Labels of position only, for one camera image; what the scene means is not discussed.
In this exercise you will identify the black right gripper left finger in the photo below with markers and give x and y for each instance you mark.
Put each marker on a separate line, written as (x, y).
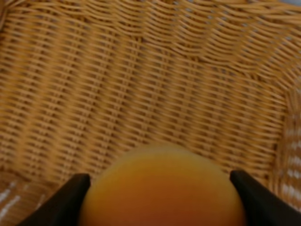
(61, 209)

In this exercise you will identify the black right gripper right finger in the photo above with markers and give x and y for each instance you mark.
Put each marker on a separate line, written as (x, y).
(262, 207)

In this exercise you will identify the orange wicker basket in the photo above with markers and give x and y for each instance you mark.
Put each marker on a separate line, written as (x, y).
(84, 81)

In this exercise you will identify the red yellow peach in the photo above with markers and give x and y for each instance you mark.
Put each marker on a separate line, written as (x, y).
(162, 185)

